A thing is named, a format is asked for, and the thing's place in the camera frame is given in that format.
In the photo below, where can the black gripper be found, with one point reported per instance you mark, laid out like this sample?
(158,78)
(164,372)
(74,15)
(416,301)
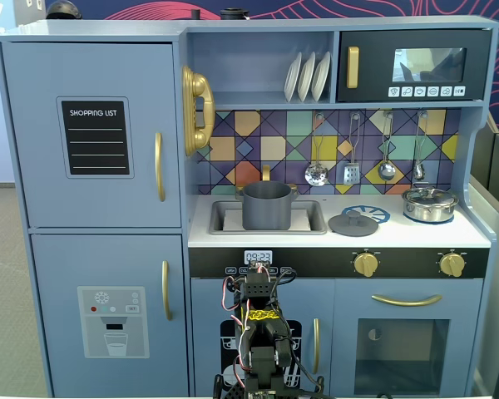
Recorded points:
(259,271)

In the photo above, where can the gray pot lid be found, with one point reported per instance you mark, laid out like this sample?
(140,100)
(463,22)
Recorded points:
(357,228)

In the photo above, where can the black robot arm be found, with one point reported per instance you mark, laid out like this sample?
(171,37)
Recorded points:
(258,357)

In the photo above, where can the steel pot lid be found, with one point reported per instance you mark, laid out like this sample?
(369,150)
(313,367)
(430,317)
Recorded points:
(430,194)

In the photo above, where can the blue dishwasher door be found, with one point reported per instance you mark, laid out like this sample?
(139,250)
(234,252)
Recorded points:
(208,299)

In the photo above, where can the gray plastic pot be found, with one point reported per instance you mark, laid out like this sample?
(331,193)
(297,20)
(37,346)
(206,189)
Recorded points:
(266,214)

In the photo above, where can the gray sink basin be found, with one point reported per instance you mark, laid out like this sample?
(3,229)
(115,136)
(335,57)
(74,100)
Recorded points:
(216,220)

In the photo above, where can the black dishwasher decal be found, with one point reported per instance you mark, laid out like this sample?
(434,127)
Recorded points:
(224,353)

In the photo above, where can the blue oven door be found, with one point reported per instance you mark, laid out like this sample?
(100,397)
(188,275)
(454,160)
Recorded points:
(345,299)

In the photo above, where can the gold faucet spout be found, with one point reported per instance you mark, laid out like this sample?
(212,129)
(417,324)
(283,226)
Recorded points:
(266,171)

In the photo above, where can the gold stove knob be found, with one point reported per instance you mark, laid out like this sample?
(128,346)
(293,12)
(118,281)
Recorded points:
(366,264)
(452,264)

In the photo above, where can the steel skimmer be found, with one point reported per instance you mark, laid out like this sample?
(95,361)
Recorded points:
(316,174)

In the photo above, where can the blue burner decal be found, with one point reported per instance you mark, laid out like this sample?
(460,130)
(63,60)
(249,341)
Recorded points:
(379,214)

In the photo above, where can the steel slotted spatula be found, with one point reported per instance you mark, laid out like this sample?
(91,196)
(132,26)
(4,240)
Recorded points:
(352,173)

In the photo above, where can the steel ladle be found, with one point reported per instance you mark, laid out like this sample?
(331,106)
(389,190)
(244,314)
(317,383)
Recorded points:
(386,170)

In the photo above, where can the steel pot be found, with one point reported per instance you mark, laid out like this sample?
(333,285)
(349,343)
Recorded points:
(428,214)

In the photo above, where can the gold toy telephone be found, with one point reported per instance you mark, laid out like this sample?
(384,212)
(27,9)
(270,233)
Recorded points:
(199,104)

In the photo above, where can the steel spoon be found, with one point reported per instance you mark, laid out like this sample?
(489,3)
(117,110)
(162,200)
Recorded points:
(418,170)

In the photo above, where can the white plate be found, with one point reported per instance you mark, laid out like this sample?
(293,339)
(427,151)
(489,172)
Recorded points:
(292,79)
(321,77)
(306,79)

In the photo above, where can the blue freezer door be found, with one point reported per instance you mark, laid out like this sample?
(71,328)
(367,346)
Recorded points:
(58,270)

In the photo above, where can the black shopping list board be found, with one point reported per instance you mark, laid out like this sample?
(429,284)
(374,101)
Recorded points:
(95,141)

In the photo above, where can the black toy microwave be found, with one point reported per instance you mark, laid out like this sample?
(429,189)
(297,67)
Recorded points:
(374,62)

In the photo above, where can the wide black round object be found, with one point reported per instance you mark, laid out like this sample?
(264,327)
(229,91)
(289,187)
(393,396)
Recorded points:
(234,14)

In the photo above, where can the small black cylinder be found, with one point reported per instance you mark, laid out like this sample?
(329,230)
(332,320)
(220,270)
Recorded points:
(195,14)

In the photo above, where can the large blue fridge door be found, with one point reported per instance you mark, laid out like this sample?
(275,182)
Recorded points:
(33,124)

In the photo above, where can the blue toy kitchen unit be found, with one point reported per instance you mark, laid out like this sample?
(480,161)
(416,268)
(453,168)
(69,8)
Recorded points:
(108,29)

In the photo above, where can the black dome object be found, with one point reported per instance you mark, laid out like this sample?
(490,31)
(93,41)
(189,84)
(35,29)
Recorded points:
(63,10)

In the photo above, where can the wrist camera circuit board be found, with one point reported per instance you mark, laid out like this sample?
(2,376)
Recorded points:
(261,266)

